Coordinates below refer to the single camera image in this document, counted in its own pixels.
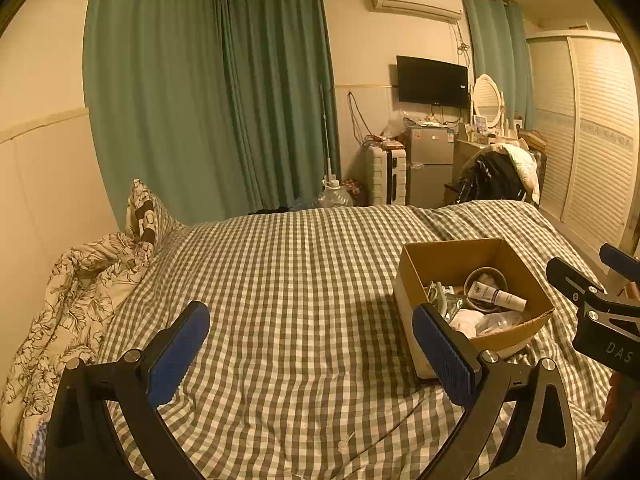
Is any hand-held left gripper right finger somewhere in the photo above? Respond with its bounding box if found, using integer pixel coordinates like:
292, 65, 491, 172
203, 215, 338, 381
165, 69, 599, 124
411, 303, 586, 480

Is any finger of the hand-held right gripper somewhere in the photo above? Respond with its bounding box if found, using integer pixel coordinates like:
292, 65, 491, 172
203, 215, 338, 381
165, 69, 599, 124
599, 243, 640, 282
546, 256, 607, 307

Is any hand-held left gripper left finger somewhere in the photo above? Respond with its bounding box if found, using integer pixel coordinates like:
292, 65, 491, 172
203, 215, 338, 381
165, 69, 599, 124
45, 301, 212, 480

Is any clear plastic water bottle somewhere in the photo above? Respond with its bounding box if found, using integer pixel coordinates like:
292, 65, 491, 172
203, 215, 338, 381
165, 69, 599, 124
475, 310, 534, 337

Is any white cosmetic tube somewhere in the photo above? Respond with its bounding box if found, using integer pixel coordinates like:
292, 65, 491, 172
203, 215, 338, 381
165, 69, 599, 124
469, 282, 529, 311

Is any beige tape roll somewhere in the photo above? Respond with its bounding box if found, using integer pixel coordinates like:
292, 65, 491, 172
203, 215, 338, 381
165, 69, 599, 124
464, 266, 506, 307

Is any cardboard box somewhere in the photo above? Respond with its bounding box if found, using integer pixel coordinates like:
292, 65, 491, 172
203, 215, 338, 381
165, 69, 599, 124
392, 238, 556, 381

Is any person's right forearm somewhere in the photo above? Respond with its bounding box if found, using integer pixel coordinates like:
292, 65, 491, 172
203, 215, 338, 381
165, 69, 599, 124
602, 375, 624, 424

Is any white quilted jacket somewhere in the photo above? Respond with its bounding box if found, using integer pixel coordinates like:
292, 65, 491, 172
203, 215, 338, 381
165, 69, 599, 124
492, 144, 541, 206

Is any floral quilt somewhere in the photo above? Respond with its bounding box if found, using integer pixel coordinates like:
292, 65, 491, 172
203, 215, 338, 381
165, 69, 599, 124
0, 232, 157, 461

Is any black jacket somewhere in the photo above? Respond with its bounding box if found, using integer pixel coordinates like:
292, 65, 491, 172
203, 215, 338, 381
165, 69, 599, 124
457, 151, 526, 205

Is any checked bed sheet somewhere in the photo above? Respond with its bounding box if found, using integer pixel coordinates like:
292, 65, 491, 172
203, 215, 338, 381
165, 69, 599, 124
95, 200, 621, 480

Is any white louvered wardrobe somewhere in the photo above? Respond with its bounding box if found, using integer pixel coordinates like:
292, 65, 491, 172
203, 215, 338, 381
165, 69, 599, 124
525, 30, 640, 276

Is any patterned pillow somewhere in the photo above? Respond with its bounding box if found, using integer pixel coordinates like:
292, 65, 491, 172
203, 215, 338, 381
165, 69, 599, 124
125, 178, 177, 244

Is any wooden dressing table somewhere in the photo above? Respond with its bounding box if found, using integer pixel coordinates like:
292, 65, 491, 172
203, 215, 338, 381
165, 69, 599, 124
452, 137, 497, 181

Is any small silver fridge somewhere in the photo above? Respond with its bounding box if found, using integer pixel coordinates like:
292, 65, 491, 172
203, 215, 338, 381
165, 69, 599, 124
404, 126, 457, 206

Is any dark floral bag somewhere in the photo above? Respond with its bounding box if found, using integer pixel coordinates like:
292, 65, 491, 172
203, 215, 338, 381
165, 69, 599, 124
342, 178, 367, 206

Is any white suitcase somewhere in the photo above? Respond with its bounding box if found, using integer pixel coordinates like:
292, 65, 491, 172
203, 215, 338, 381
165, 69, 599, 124
364, 146, 407, 206

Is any large clear water jug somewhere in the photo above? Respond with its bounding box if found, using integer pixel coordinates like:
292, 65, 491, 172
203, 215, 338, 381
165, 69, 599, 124
319, 175, 355, 209

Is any oval white vanity mirror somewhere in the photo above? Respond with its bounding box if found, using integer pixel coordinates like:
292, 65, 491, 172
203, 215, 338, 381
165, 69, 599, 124
471, 74, 506, 129

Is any clear plastic bag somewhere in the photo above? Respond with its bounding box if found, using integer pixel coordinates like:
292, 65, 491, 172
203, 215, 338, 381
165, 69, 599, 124
382, 110, 407, 142

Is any narrow green curtain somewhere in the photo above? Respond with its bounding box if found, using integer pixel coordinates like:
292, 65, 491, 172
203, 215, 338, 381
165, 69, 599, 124
460, 0, 535, 132

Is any white mop pole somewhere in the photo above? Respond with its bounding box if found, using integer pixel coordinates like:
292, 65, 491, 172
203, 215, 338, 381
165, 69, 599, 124
319, 82, 335, 179

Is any wide green curtain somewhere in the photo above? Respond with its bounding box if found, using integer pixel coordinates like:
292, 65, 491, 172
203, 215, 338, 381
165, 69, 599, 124
82, 0, 227, 234

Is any white air conditioner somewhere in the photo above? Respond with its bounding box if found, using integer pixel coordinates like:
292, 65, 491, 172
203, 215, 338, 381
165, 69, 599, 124
369, 0, 463, 24

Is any black wall television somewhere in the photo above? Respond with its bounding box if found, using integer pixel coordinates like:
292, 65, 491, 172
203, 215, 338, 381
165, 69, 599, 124
396, 55, 470, 109

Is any hanging wall cable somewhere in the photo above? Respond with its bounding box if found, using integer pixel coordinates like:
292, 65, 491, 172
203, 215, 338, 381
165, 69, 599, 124
347, 91, 367, 144

